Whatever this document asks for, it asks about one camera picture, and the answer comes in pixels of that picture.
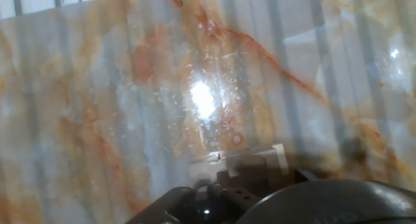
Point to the orange marble pattern sheet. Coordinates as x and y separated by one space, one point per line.
97 104

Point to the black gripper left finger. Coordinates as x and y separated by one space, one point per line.
208 204

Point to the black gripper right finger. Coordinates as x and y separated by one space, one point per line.
302 175

